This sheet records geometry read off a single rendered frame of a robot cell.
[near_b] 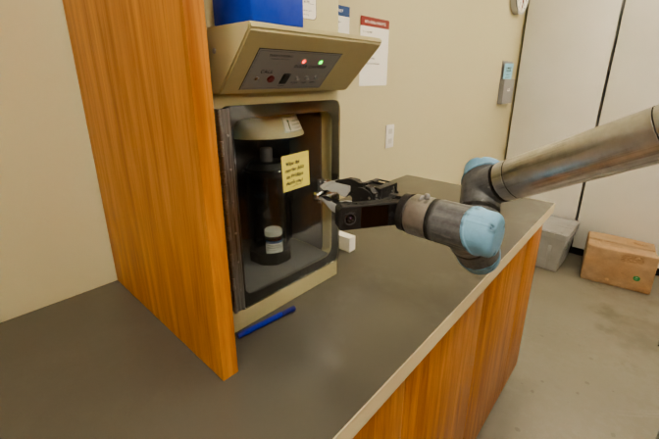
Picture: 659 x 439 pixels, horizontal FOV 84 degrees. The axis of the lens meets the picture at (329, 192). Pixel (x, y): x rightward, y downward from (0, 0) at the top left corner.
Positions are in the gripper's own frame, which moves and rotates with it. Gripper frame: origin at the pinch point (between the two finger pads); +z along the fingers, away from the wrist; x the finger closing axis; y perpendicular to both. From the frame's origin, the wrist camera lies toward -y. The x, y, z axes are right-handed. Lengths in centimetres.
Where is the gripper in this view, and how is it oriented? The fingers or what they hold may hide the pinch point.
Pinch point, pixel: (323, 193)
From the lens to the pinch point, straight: 77.6
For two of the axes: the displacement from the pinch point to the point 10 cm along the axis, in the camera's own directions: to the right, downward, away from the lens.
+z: -7.4, -2.0, 6.4
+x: 0.0, -9.5, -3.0
